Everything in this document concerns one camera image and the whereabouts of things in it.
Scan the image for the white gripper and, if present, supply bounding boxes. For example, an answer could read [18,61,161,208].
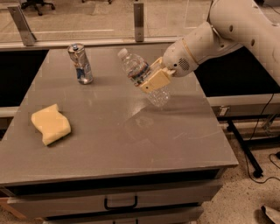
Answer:
[139,38,199,94]

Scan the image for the clear plastic water bottle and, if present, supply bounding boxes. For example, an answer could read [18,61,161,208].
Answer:
[118,48,170,108]

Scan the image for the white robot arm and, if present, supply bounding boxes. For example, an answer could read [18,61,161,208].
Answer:
[139,0,280,93]

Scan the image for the yellow sponge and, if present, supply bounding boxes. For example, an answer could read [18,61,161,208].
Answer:
[31,104,71,145]

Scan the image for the crushed silver blue can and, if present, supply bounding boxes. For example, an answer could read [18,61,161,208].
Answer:
[67,43,93,85]

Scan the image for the black office chair base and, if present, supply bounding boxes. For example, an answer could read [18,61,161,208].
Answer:
[21,0,55,16]

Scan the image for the black metal stand leg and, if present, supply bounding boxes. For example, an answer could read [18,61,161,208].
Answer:
[227,120,263,179]

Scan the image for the grey lower drawer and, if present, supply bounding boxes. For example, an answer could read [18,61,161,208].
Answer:
[43,206,203,224]

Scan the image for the grey drawer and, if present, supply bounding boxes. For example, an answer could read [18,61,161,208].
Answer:
[8,179,221,218]
[43,206,203,224]

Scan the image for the grey top drawer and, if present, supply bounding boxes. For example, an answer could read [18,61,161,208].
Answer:
[8,179,221,218]

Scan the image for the middle metal railing bracket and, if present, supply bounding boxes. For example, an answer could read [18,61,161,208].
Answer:
[134,2,144,42]

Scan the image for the metal railing bracket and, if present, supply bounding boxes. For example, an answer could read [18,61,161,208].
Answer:
[8,5,36,46]
[134,2,144,42]

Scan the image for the black floor cable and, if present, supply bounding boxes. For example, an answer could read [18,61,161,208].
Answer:
[243,93,280,185]

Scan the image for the left metal railing bracket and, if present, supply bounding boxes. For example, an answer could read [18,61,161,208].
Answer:
[8,5,36,46]

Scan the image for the black drawer handle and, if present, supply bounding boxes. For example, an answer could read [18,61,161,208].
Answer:
[103,196,138,211]

